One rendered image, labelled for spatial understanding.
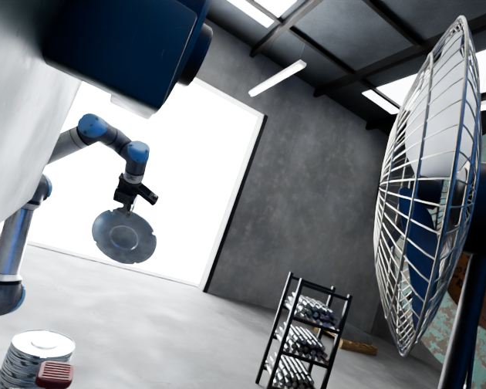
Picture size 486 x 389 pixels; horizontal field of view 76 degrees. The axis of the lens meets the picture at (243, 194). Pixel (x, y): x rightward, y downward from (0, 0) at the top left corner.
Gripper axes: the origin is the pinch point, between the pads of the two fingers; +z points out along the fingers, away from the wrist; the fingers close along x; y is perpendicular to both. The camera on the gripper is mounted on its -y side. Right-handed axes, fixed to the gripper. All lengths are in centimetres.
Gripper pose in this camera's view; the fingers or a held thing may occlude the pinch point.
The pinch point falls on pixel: (129, 214)
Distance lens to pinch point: 139.3
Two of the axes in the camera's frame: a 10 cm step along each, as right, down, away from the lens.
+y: -9.2, -3.4, -1.7
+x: -0.9, 6.2, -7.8
